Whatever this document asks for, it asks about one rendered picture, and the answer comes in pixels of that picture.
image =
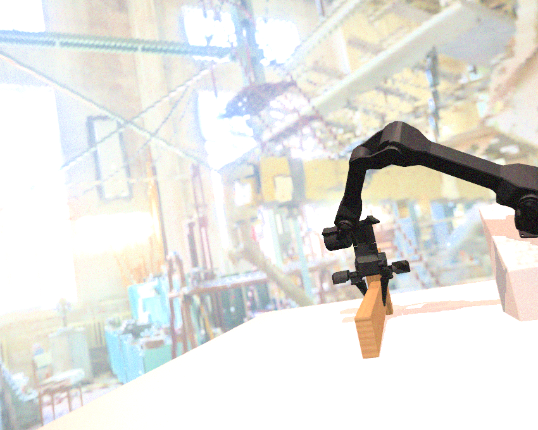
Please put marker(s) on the wooden post with slot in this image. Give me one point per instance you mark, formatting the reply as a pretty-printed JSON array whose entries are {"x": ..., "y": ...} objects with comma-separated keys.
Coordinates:
[{"x": 373, "y": 278}]

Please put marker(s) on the light wooden board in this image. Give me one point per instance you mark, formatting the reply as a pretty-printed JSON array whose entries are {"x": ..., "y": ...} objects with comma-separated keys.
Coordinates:
[{"x": 369, "y": 321}]

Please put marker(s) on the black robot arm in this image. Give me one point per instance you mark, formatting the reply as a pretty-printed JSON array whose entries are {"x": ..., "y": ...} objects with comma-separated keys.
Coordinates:
[{"x": 400, "y": 144}]

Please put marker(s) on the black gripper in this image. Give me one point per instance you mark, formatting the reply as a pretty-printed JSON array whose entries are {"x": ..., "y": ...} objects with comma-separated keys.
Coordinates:
[{"x": 386, "y": 272}]

